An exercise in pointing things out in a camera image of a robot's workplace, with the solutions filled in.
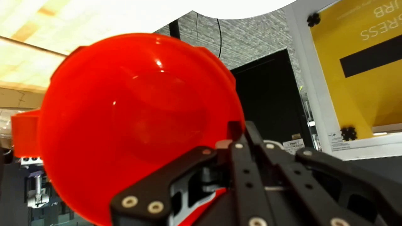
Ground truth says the orange plastic bowl with handle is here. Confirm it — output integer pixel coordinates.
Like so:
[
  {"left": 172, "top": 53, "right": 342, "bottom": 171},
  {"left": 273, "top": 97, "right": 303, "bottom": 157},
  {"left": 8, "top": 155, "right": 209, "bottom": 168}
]
[{"left": 11, "top": 33, "right": 245, "bottom": 226}]

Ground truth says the yellow caution sign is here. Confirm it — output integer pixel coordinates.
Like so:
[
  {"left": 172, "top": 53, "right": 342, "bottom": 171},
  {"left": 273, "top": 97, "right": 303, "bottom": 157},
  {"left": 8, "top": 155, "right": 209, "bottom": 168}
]
[{"left": 310, "top": 0, "right": 402, "bottom": 140}]

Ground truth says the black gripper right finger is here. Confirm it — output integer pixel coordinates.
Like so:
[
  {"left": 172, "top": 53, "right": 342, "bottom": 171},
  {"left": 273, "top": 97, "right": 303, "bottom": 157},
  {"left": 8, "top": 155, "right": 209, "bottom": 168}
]
[{"left": 246, "top": 122, "right": 402, "bottom": 226}]

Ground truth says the white panel board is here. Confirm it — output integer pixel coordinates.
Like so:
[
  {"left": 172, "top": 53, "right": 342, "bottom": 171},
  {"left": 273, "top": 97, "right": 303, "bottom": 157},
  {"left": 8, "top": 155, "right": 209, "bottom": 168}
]
[{"left": 284, "top": 0, "right": 402, "bottom": 161}]

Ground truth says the white bowl with beans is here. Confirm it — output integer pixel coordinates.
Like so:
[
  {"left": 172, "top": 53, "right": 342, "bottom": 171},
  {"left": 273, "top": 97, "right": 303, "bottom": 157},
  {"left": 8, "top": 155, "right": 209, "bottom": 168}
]
[{"left": 190, "top": 0, "right": 297, "bottom": 20}]

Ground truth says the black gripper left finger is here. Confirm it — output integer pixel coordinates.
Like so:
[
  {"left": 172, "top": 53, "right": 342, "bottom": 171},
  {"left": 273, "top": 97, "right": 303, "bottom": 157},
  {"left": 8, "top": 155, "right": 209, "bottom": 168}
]
[{"left": 109, "top": 122, "right": 273, "bottom": 226}]

